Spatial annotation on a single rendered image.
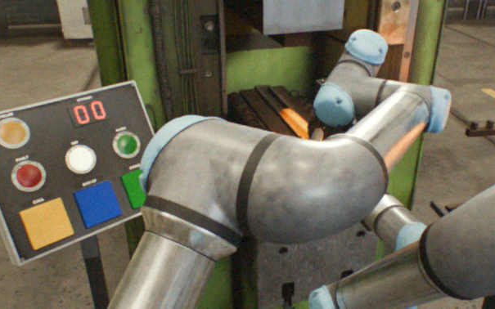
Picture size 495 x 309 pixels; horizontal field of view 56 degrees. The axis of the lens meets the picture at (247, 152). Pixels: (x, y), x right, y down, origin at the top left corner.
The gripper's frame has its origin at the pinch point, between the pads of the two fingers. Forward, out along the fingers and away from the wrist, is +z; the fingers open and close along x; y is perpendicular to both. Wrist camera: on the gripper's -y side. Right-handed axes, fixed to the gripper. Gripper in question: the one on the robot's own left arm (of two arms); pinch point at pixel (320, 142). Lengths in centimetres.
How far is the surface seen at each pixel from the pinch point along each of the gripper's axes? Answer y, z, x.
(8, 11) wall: -519, 361, -189
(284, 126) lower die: -13.6, 10.1, -3.4
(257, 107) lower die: -27.6, 17.8, -6.6
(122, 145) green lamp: -0.2, -9.1, -46.9
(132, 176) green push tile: 5.9, -5.8, -45.8
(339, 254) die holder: 17.3, 34.8, 9.2
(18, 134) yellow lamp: 0, -17, -65
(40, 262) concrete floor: -43, 140, -97
